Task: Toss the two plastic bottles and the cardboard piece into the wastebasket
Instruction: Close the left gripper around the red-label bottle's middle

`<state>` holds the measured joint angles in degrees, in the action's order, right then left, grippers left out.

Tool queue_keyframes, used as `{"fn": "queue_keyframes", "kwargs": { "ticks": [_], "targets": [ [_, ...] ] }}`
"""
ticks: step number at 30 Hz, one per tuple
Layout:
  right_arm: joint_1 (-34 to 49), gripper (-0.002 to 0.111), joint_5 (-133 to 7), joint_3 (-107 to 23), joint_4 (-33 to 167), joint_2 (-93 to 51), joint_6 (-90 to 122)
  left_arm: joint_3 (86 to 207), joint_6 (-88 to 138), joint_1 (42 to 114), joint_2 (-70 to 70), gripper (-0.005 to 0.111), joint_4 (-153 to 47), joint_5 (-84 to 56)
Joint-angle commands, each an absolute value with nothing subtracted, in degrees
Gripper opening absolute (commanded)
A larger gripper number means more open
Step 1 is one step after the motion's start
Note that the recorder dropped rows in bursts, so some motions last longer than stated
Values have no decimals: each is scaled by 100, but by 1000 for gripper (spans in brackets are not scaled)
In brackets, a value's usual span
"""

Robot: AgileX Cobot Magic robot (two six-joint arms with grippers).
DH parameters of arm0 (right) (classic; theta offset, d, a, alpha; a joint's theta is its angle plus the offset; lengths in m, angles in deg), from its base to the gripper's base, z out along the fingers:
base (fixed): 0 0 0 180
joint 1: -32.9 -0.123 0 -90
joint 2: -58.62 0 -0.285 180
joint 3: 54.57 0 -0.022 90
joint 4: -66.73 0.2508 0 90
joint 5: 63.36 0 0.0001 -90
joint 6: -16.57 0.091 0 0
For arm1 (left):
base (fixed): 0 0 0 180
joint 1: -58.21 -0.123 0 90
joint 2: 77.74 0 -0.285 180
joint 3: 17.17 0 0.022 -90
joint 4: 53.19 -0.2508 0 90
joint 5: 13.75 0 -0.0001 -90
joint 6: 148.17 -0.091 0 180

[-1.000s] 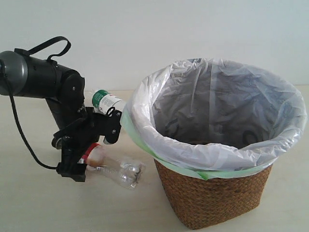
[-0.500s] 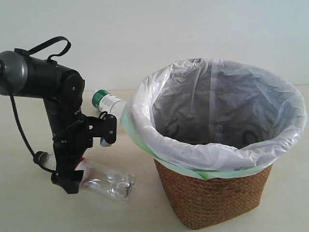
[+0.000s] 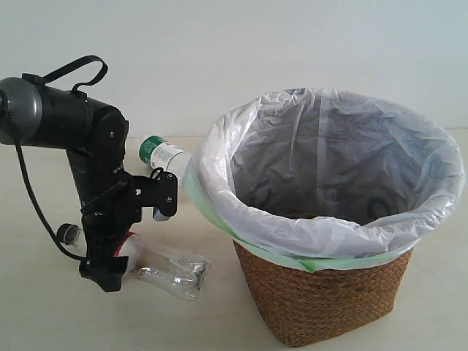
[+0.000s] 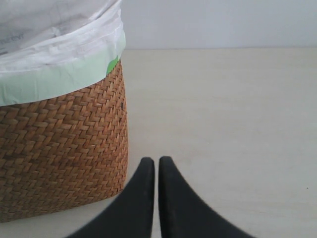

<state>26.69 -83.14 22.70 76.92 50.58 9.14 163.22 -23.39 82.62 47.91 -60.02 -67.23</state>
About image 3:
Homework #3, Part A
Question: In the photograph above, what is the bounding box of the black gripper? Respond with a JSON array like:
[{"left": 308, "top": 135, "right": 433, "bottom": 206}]
[{"left": 79, "top": 167, "right": 178, "bottom": 292}]

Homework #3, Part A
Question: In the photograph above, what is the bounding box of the red label plastic bottle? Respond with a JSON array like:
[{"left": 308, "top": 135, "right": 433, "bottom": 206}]
[{"left": 80, "top": 231, "right": 209, "bottom": 301}]

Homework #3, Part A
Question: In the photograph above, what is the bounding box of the green label plastic bottle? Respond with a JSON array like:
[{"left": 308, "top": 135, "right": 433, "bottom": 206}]
[{"left": 138, "top": 135, "right": 191, "bottom": 186}]

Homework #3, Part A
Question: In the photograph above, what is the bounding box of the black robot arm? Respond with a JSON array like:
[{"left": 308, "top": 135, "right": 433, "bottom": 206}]
[{"left": 1, "top": 75, "right": 178, "bottom": 292}]

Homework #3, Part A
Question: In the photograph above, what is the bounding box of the woven wicker waste basket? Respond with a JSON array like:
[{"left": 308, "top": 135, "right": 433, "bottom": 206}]
[{"left": 235, "top": 244, "right": 412, "bottom": 347}]

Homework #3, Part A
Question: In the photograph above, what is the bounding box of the translucent white bin liner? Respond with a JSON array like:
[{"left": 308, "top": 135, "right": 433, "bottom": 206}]
[{"left": 184, "top": 88, "right": 466, "bottom": 272}]

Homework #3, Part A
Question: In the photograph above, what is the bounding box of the black cable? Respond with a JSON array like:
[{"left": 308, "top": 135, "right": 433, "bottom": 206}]
[{"left": 7, "top": 54, "right": 109, "bottom": 263}]

